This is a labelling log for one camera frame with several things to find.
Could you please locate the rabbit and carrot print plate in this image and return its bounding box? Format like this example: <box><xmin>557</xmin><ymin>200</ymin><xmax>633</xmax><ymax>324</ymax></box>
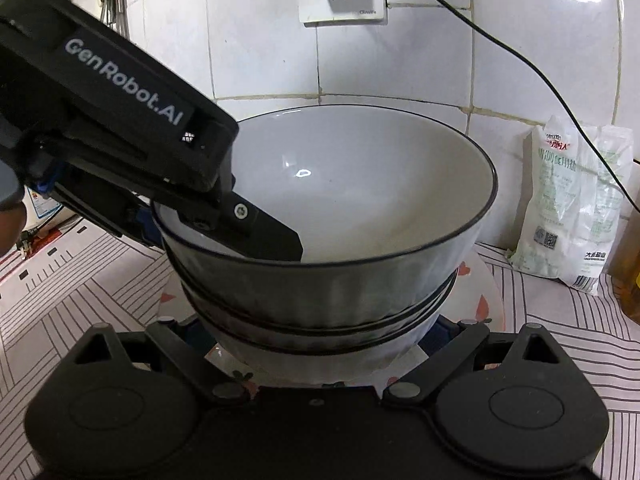
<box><xmin>157</xmin><ymin>257</ymin><xmax>507</xmax><ymax>391</ymax></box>

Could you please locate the cream rice cooker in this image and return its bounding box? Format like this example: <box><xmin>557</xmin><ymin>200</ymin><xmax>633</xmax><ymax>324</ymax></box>
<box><xmin>22</xmin><ymin>185</ymin><xmax>76</xmax><ymax>231</ymax></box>

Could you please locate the person's left hand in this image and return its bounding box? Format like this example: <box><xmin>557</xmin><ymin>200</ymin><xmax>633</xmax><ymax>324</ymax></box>
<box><xmin>0</xmin><ymin>205</ymin><xmax>25</xmax><ymax>256</ymax></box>

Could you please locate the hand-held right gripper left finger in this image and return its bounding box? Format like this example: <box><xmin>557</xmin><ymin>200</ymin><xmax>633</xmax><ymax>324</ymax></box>
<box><xmin>75</xmin><ymin>317</ymin><xmax>256</xmax><ymax>401</ymax></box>

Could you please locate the black rice cooker cable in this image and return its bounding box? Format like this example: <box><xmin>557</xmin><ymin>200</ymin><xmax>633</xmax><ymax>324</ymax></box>
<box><xmin>15</xmin><ymin>217</ymin><xmax>76</xmax><ymax>258</ymax></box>

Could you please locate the black charger cable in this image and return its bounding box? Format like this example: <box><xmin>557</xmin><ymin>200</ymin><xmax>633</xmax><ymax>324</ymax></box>
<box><xmin>384</xmin><ymin>0</ymin><xmax>640</xmax><ymax>211</ymax></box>

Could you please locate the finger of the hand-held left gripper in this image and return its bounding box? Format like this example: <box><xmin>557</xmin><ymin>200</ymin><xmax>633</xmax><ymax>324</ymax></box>
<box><xmin>117</xmin><ymin>195</ymin><xmax>167</xmax><ymax>252</ymax></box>
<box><xmin>149</xmin><ymin>172</ymin><xmax>304</xmax><ymax>262</ymax></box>

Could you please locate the white salt bag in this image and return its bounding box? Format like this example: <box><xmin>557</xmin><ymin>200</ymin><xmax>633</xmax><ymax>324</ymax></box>
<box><xmin>510</xmin><ymin>115</ymin><xmax>636</xmax><ymax>296</ymax></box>

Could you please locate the white bowl black rim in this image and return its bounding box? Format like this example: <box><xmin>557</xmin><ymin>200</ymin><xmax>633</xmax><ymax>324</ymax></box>
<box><xmin>187</xmin><ymin>290</ymin><xmax>443</xmax><ymax>386</ymax></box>
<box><xmin>151</xmin><ymin>105</ymin><xmax>499</xmax><ymax>286</ymax></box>
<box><xmin>170</xmin><ymin>255</ymin><xmax>460</xmax><ymax>328</ymax></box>

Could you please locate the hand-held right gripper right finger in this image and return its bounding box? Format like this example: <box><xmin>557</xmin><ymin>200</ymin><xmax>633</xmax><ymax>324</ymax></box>
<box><xmin>382</xmin><ymin>317</ymin><xmax>566</xmax><ymax>401</ymax></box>

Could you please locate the striped tablecloth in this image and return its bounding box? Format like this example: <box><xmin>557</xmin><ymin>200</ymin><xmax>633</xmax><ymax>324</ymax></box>
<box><xmin>0</xmin><ymin>220</ymin><xmax>640</xmax><ymax>411</ymax></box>

